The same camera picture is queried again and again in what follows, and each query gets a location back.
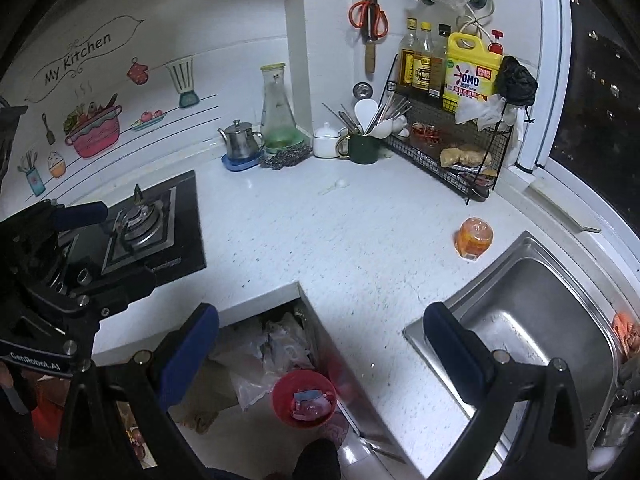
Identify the white plastic bags on rack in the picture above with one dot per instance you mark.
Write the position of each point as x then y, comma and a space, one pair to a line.
487, 115

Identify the orange plastic cup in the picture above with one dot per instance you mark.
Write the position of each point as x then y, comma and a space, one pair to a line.
474, 240

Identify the dark sauce bottle black cap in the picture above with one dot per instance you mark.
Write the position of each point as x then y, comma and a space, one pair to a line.
439, 75

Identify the round steel strainer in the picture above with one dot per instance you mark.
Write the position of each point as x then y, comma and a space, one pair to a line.
363, 90

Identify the red pump dispenser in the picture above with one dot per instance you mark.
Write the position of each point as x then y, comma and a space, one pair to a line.
495, 45

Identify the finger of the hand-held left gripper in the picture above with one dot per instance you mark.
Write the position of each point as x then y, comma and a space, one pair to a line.
82, 213
125, 285

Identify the red plastic bag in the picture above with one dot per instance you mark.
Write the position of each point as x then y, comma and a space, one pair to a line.
50, 405

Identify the white rice paddle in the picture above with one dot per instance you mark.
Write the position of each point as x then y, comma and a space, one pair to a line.
365, 112

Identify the red dried chilies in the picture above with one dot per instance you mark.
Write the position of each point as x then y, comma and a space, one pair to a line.
426, 135

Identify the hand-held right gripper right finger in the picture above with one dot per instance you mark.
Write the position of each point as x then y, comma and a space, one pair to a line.
452, 355

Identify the kitchen wall sticker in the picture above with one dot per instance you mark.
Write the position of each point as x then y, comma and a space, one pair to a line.
92, 135

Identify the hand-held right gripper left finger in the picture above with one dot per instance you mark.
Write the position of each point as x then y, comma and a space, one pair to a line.
192, 350

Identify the white plastic bags under counter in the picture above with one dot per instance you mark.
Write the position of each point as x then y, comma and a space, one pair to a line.
280, 345

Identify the orange cloth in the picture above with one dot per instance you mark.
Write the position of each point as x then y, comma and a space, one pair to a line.
627, 332

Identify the white ceramic soup spoons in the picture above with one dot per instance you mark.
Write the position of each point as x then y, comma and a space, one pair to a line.
392, 127

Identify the black glass gas stove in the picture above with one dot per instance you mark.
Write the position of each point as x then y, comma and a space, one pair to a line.
185, 240

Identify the person's dark trouser leg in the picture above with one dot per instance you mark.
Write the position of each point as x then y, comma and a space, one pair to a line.
315, 460

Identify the steel teapot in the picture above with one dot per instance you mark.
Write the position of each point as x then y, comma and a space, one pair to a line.
240, 140

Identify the ginger root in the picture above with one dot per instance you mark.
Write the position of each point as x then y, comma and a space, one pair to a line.
462, 156

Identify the blue teapot tray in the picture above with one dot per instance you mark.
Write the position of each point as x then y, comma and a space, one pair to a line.
240, 164

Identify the green enamel mug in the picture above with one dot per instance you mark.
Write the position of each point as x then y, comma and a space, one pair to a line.
365, 150

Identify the red plastic bin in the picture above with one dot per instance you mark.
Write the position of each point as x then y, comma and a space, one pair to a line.
282, 405

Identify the green saucer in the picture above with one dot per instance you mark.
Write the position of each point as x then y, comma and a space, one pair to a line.
285, 149

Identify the glass carafe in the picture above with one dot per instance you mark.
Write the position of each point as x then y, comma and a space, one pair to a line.
280, 110

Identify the white lidded jar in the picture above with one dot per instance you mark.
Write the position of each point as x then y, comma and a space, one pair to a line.
326, 142

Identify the black plastic bag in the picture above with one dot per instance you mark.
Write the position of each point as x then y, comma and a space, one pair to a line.
517, 82

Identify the cardboard box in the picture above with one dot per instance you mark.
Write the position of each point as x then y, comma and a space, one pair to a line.
220, 385

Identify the steel wool scrubber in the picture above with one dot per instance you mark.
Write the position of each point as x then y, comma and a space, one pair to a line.
287, 159

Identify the white framed window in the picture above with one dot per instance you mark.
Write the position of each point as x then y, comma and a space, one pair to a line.
590, 85

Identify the oil bottle yellow label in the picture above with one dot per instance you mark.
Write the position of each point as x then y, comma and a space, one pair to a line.
407, 65

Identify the small white plastic spoon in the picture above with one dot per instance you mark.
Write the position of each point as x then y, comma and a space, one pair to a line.
340, 183

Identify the yellow detergent jug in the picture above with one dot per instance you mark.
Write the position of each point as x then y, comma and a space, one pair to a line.
470, 75

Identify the stainless steel sink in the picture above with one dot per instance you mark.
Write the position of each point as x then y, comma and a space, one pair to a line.
530, 300

